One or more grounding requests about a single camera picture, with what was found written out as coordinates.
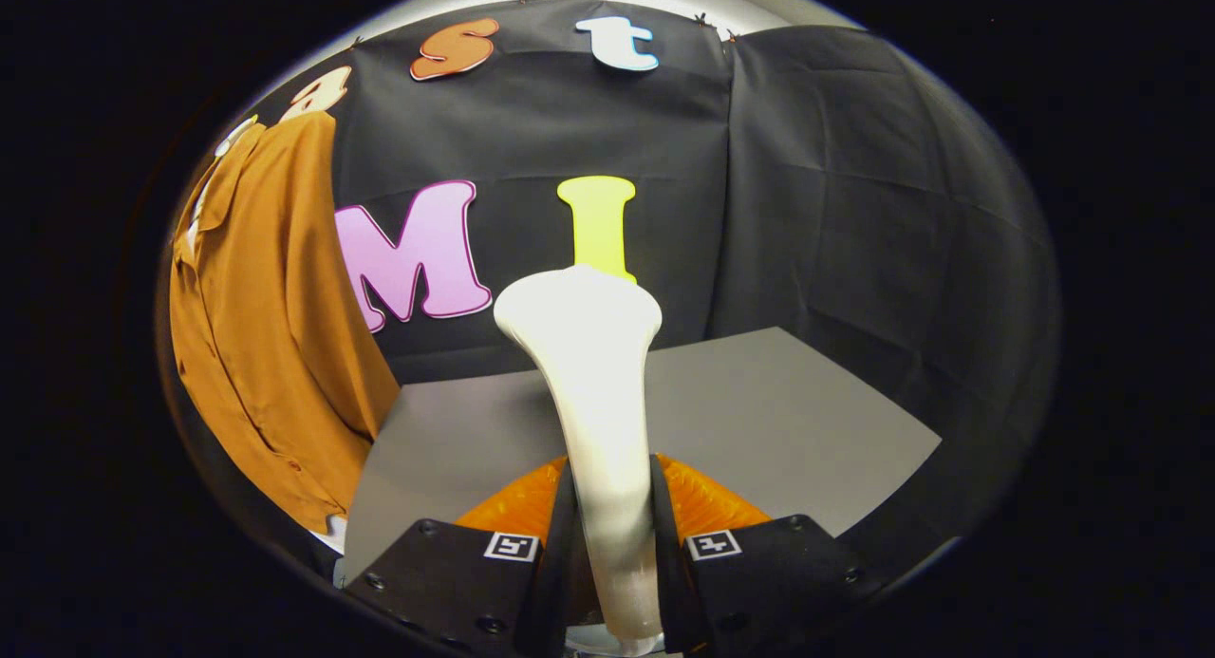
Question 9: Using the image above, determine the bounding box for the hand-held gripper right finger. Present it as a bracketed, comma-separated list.
[650, 454, 888, 657]

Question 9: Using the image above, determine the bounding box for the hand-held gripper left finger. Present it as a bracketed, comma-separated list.
[344, 454, 580, 658]

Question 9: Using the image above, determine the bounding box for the row of black backdrop clips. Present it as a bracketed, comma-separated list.
[351, 0, 741, 47]

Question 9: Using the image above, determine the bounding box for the white garment steamer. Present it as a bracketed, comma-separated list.
[494, 264, 664, 654]

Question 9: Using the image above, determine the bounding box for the grey table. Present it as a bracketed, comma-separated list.
[337, 326, 943, 588]

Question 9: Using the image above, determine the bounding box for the orange button-up shirt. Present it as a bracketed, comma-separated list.
[169, 112, 402, 536]

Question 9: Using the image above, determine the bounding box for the black backdrop cloth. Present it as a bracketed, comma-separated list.
[204, 0, 1062, 583]

